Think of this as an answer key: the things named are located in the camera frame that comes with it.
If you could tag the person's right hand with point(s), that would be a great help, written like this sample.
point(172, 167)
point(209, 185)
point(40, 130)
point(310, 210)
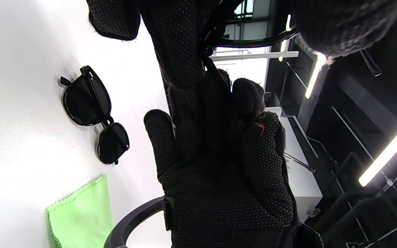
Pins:
point(219, 193)

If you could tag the person's left hand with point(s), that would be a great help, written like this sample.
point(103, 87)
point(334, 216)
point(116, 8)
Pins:
point(177, 41)

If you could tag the black square sunglasses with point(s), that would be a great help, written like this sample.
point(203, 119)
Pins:
point(260, 24)

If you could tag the black sunglasses thin temples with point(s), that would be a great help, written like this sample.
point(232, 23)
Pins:
point(86, 101)

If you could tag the green microfibre cloth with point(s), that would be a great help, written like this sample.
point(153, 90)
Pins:
point(81, 213)

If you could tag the ceiling light strip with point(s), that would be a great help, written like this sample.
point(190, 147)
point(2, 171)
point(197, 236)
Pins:
point(388, 151)
point(315, 75)

